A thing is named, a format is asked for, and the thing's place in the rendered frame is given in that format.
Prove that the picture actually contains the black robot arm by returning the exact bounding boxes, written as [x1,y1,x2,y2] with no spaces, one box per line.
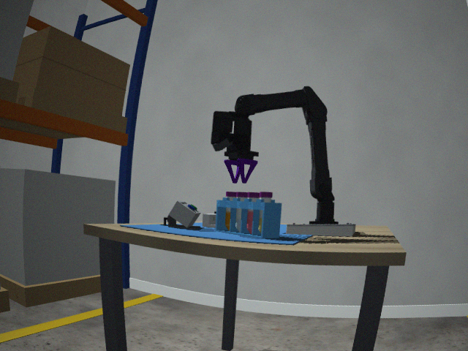
[211,86,339,224]

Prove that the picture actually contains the white rectangular console with lamps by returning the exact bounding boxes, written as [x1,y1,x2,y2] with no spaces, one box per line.
[203,214,216,228]

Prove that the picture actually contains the blue work mat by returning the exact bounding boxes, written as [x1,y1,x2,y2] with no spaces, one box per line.
[120,224,313,245]

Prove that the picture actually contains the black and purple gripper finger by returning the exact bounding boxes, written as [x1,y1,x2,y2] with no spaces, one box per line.
[238,158,257,184]
[224,159,240,184]

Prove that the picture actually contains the grey key panel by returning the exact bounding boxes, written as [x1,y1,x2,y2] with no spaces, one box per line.
[160,201,201,230]

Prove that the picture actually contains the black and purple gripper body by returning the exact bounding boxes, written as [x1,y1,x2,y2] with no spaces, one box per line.
[224,135,259,161]

